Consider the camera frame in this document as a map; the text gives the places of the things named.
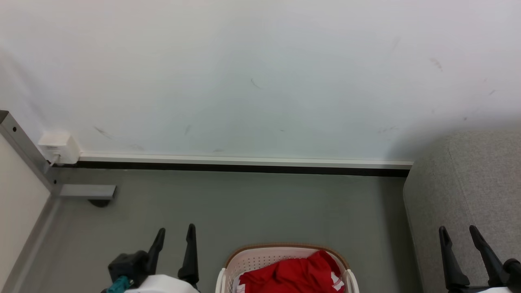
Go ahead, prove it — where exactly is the white perforated laundry basket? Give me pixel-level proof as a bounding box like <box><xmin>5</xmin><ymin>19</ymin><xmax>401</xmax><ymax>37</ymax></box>
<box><xmin>215</xmin><ymin>243</ymin><xmax>359</xmax><ymax>293</ymax></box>

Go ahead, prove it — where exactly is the red and white garment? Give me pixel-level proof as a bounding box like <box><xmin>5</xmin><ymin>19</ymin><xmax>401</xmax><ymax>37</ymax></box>
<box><xmin>239</xmin><ymin>250</ymin><xmax>346</xmax><ymax>293</ymax></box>

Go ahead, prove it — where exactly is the white partition panel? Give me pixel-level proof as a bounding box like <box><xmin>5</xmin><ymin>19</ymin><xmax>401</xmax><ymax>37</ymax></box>
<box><xmin>0</xmin><ymin>134</ymin><xmax>52</xmax><ymax>282</ymax></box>

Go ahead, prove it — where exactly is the grey fabric sofa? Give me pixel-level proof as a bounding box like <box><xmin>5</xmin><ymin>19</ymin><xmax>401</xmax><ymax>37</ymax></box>
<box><xmin>403</xmin><ymin>129</ymin><xmax>521</xmax><ymax>293</ymax></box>

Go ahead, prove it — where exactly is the white and black baseboard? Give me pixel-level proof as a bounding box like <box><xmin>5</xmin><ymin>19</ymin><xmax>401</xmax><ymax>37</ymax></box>
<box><xmin>77</xmin><ymin>153</ymin><xmax>414</xmax><ymax>178</ymax></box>

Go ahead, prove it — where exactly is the teal cable connector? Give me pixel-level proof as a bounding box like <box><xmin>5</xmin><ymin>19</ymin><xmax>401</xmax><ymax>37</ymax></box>
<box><xmin>107</xmin><ymin>276</ymin><xmax>135</xmax><ymax>293</ymax></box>

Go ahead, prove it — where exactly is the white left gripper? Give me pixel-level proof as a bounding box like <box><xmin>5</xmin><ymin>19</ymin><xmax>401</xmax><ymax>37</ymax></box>
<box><xmin>123</xmin><ymin>223</ymin><xmax>201</xmax><ymax>293</ymax></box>

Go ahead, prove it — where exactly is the white wall socket box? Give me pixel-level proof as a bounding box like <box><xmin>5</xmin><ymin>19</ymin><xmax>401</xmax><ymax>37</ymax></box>
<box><xmin>37</xmin><ymin>132</ymin><xmax>81</xmax><ymax>165</ymax></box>

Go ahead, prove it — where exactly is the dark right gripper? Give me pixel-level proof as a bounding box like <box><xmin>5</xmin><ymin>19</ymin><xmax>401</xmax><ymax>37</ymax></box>
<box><xmin>438</xmin><ymin>225</ymin><xmax>518</xmax><ymax>293</ymax></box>

